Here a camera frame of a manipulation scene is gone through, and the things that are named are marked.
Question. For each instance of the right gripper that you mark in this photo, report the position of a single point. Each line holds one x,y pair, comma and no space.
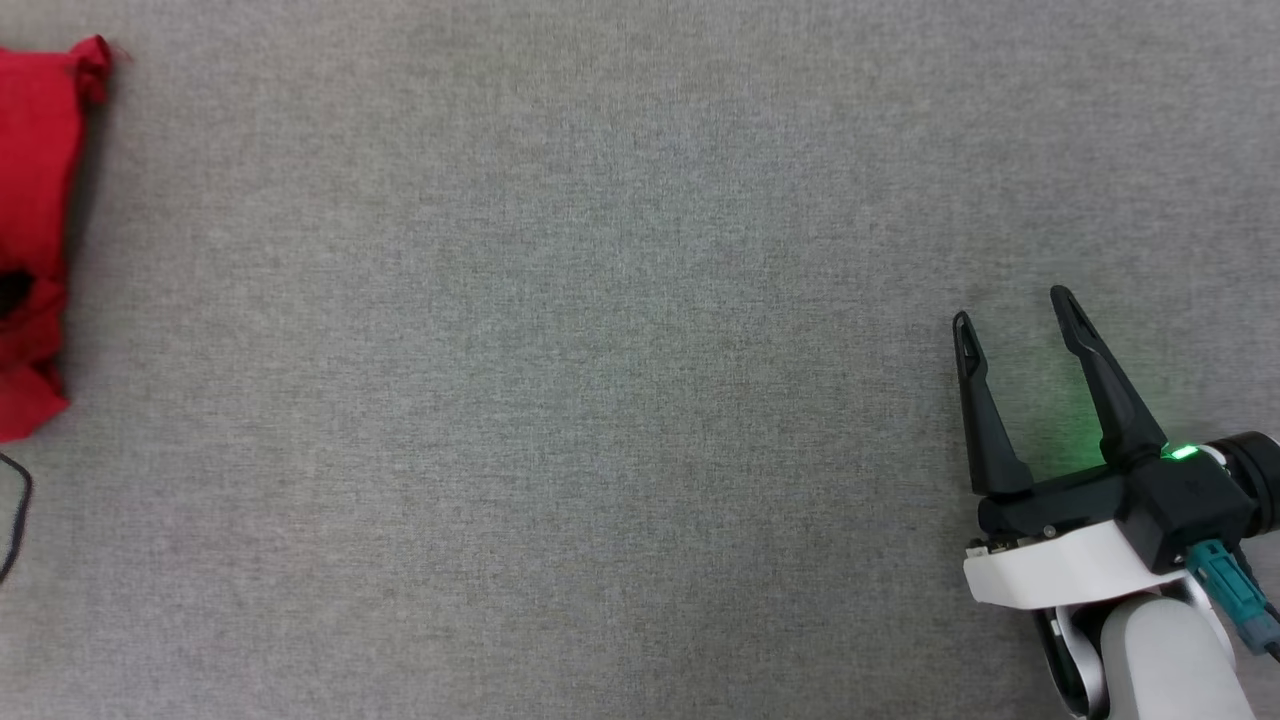
1060,570

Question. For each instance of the red basketball jersey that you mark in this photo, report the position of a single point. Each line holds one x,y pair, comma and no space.
35,150

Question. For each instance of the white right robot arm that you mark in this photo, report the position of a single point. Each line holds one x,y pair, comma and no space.
1160,660

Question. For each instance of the grey fabric sofa seat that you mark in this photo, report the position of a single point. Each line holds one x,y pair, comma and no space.
560,350

